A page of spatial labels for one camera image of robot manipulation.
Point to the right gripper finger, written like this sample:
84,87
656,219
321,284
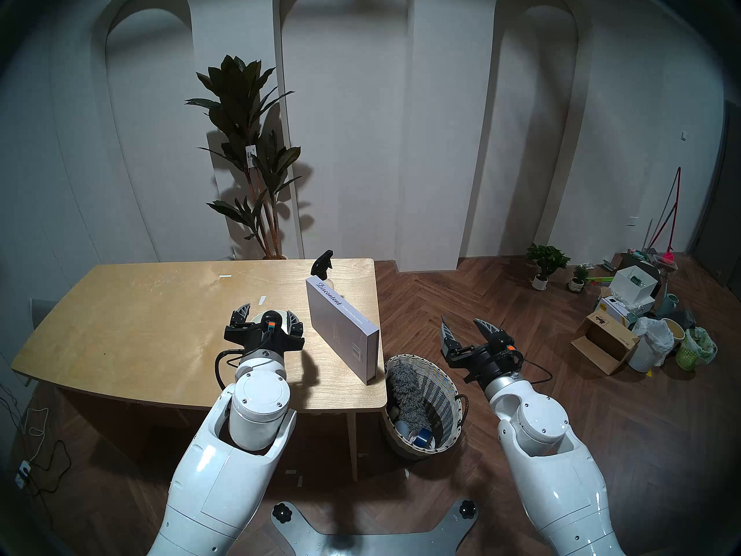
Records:
489,329
450,337

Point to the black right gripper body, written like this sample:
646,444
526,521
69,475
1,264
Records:
486,361

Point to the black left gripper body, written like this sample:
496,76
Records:
255,341

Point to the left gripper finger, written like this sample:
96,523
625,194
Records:
240,316
294,325

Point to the grey printed box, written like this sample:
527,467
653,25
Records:
341,329

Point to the clear spray bottle black head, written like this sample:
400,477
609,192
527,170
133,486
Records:
322,262

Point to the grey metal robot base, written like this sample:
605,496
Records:
370,543

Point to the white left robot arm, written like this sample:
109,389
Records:
255,398

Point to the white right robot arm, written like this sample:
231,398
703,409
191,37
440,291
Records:
538,421

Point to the woven wicker basket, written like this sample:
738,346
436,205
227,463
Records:
450,394

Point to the grey fluffy duster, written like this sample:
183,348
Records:
405,387

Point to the bushy small potted plant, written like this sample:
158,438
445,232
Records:
547,259

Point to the light wooden table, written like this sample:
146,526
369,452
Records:
145,329

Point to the blue tape roll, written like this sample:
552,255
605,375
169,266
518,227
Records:
424,439

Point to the white cup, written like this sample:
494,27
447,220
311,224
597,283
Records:
403,428

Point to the tiny potted plant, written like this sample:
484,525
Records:
579,274

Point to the open brown cardboard box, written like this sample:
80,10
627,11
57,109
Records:
605,343

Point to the white and yellow carton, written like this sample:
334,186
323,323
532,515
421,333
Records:
613,310

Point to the white open box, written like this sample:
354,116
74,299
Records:
628,288

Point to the white plastic bag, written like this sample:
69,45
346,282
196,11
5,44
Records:
651,340

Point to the teal watering can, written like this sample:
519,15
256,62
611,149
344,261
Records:
668,306

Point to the dark grey bag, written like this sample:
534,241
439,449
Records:
685,319

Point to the green mesh bag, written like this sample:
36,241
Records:
694,349

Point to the tall potted leafy plant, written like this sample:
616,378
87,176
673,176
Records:
243,97

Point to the dark grey door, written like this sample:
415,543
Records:
721,213

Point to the white power strip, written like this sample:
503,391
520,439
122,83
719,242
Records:
22,474

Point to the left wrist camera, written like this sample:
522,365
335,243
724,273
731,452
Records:
272,323

